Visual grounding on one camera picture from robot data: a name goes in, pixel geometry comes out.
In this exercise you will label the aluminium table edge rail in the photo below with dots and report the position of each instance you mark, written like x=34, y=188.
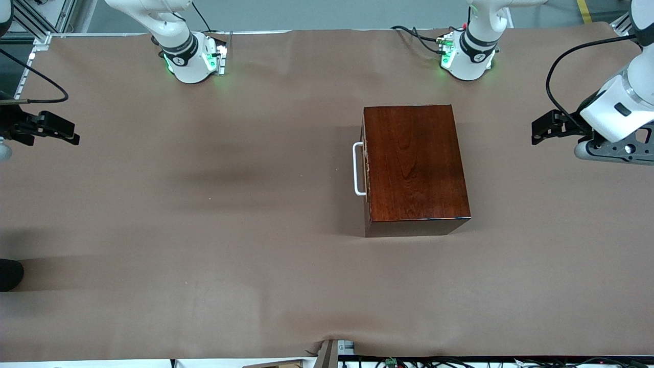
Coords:
x=29, y=66

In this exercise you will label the aluminium frame profile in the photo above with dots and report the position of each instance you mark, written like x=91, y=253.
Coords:
x=621, y=25
x=64, y=13

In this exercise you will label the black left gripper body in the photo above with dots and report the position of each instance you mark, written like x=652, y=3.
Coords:
x=573, y=125

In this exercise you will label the black round object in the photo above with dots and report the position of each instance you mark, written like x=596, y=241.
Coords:
x=9, y=275

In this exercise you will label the yellow floor tape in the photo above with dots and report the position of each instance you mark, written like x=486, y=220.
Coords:
x=584, y=11

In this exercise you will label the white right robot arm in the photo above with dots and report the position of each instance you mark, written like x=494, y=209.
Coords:
x=179, y=56

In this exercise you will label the brown paper table cover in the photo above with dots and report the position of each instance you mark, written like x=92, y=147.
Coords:
x=204, y=230

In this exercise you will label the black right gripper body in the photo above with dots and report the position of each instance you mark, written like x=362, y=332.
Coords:
x=11, y=124

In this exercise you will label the small metal bracket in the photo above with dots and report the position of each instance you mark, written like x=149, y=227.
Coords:
x=346, y=346

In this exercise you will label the dark brown wooden cabinet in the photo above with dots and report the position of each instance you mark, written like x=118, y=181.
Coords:
x=414, y=163

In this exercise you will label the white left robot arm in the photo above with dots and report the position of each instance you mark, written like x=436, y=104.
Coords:
x=472, y=56

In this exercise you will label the brown cardboard piece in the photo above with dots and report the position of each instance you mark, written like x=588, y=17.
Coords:
x=276, y=365

